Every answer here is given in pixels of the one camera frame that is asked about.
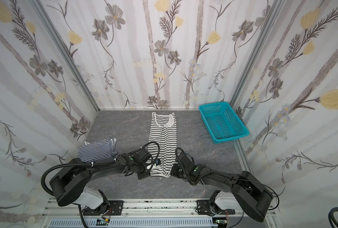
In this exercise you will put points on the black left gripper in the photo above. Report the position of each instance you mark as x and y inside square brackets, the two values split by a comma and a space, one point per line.
[145, 171]

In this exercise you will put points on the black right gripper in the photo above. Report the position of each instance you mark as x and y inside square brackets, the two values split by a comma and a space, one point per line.
[176, 169]

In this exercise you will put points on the black white striped tank top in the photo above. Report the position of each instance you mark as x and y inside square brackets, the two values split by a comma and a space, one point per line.
[163, 131]

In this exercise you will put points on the blue white striped tank top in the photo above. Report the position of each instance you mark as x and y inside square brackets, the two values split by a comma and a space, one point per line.
[99, 150]

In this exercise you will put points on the teal plastic basket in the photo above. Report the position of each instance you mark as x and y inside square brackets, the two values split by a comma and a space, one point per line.
[222, 123]

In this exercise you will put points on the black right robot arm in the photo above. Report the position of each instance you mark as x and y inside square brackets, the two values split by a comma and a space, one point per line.
[253, 197]

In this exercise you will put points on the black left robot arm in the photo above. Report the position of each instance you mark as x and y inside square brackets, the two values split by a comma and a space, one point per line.
[68, 182]

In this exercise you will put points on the green circuit board left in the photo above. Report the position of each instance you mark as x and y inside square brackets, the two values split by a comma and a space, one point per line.
[101, 222]

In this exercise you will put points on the green circuit board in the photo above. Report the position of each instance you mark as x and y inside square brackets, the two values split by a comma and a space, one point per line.
[101, 222]
[221, 223]

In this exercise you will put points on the green circuit board right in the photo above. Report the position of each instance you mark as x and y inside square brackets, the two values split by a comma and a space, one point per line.
[221, 223]

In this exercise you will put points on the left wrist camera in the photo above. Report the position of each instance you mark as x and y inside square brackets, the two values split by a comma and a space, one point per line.
[155, 165]

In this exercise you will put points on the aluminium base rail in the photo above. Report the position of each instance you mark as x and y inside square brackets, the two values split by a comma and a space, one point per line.
[137, 208]

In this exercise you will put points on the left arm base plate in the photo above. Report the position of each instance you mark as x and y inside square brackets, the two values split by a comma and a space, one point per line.
[115, 207]

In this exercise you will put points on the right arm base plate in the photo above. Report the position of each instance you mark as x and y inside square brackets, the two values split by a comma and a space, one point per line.
[208, 207]

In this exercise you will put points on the white slotted cable duct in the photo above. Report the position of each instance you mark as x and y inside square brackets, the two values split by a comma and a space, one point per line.
[154, 223]

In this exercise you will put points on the aluminium corner post left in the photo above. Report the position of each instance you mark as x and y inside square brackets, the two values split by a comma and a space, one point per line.
[55, 36]

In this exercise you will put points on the aluminium corner post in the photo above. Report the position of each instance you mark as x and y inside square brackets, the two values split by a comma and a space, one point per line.
[55, 36]
[260, 43]

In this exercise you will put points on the aluminium corner post right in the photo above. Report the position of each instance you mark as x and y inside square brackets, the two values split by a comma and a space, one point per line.
[260, 43]

